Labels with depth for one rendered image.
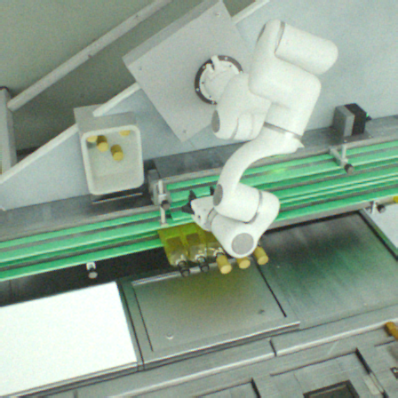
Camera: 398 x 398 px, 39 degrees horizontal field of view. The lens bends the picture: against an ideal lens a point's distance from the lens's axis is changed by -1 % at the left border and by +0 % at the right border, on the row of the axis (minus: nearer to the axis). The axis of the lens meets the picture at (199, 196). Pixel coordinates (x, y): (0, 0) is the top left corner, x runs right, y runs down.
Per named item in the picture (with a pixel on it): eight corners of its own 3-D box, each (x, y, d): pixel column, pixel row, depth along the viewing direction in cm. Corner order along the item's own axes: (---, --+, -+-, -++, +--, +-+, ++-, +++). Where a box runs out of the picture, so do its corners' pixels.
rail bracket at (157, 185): (153, 210, 181) (163, 235, 172) (149, 167, 171) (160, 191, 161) (162, 209, 182) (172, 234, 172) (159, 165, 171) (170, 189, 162)
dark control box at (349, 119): (331, 125, 200) (343, 137, 194) (334, 105, 195) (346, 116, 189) (352, 122, 202) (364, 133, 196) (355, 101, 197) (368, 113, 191)
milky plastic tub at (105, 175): (85, 180, 182) (90, 196, 176) (75, 120, 169) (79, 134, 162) (139, 171, 186) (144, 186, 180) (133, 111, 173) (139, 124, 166)
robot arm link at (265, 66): (288, 131, 130) (227, 107, 128) (323, 43, 127) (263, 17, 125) (306, 138, 114) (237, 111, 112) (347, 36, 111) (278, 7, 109)
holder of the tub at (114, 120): (88, 193, 186) (91, 207, 180) (76, 120, 169) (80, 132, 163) (139, 183, 190) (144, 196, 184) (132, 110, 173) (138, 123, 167)
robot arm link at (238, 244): (250, 191, 115) (289, 203, 118) (232, 174, 124) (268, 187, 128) (220, 256, 118) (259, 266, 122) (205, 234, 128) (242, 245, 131)
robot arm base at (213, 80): (187, 67, 163) (206, 89, 151) (225, 43, 163) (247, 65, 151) (209, 107, 173) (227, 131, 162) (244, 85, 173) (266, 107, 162)
